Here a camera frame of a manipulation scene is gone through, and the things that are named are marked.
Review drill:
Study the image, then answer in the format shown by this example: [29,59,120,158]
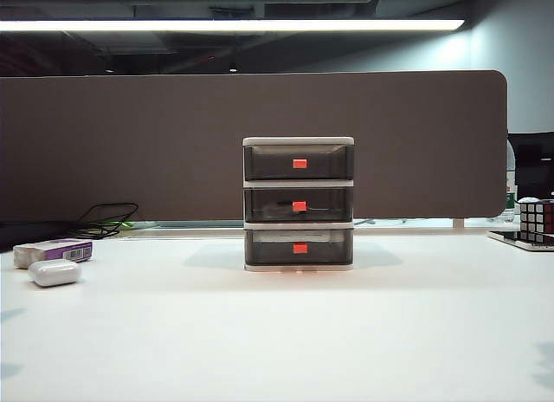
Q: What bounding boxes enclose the purple and white box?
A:
[12,240,94,269]

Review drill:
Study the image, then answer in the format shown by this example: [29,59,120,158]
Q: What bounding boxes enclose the long ceiling light strip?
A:
[0,18,465,33]

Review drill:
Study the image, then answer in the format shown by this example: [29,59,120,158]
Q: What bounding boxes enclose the black Rubik's cube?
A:
[519,197,554,246]

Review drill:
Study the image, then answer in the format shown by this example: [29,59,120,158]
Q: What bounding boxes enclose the white plastic drawer cabinet frame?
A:
[242,135,356,272]

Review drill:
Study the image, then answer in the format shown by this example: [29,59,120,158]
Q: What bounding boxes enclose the clear bottle green label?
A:
[504,139,519,224]

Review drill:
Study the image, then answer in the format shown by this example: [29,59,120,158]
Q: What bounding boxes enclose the white-edged black tray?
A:
[486,230,554,252]

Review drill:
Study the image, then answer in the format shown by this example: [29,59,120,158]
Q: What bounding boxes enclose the black monitor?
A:
[506,132,554,202]

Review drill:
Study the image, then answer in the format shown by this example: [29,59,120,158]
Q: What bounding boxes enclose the smoky transparent plastic drawer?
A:
[243,144,355,181]
[243,187,355,224]
[244,228,354,265]

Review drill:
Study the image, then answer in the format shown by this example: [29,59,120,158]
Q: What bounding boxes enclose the white earbuds case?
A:
[28,259,82,289]

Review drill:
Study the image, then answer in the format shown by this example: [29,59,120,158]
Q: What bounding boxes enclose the brown desk partition panel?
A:
[0,68,508,224]

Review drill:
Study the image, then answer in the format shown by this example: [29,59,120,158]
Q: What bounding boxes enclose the thin black cables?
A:
[73,202,139,239]

